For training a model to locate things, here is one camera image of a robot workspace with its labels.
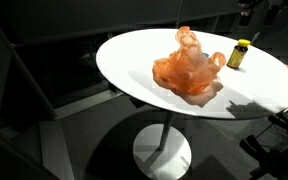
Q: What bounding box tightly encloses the orange plastic bag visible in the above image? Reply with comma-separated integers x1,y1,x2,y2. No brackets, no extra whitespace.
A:
152,25,227,108

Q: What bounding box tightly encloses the yellow cap vitamin bottle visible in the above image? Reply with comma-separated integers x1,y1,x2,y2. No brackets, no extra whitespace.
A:
226,38,252,70

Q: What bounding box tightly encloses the white table pedestal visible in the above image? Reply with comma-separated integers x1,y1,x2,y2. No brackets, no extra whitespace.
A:
132,111,193,180

